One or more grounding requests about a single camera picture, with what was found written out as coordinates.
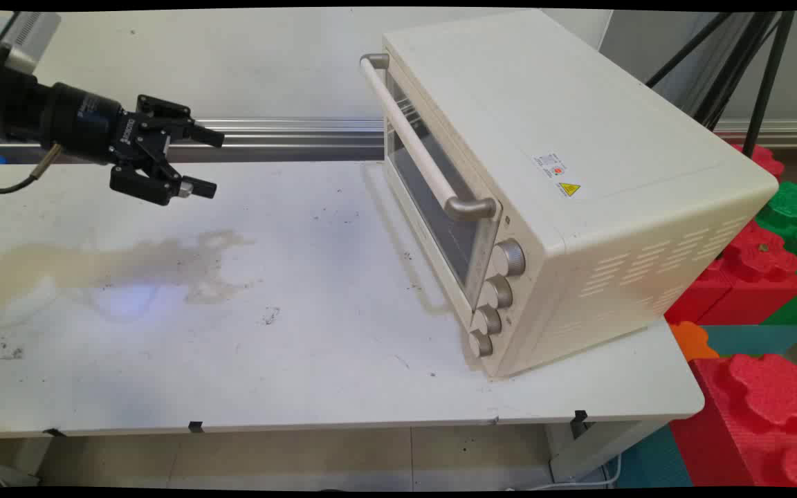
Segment small red foam block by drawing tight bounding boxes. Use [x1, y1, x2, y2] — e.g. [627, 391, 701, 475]
[729, 142, 787, 181]

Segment white table leg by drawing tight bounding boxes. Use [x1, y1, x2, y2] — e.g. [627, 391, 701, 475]
[546, 417, 670, 484]

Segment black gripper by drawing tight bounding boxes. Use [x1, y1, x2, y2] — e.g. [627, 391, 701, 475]
[37, 82, 226, 207]

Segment glass oven door with handle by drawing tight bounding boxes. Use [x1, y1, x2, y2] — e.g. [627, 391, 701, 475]
[360, 52, 505, 314]

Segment aluminium rail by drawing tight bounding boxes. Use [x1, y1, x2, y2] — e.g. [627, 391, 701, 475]
[0, 118, 797, 149]

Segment white floor cable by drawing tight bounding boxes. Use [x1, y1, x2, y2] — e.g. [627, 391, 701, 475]
[506, 453, 622, 490]

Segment white label sticker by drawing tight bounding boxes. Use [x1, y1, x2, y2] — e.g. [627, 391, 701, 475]
[533, 152, 567, 180]

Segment orange foam piece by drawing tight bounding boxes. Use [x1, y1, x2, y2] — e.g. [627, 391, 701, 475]
[670, 321, 722, 362]

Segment teal foam mat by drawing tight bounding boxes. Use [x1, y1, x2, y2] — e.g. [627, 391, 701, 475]
[699, 324, 797, 358]

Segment large silver oven knob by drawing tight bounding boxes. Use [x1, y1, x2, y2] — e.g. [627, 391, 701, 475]
[492, 239, 527, 278]

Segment black tripod legs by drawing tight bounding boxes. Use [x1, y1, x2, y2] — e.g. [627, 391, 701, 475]
[646, 10, 797, 160]

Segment large red foam block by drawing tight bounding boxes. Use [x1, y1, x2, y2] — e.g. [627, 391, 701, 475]
[670, 353, 797, 489]

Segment cream toaster oven body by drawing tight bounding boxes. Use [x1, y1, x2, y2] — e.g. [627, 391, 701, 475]
[379, 8, 780, 380]

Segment black cable with silver plug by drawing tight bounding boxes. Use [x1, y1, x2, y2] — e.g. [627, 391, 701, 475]
[0, 142, 64, 195]

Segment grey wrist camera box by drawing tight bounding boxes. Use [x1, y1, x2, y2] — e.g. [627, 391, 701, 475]
[0, 11, 62, 73]

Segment green foam block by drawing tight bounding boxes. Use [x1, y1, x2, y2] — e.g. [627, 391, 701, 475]
[757, 181, 797, 326]

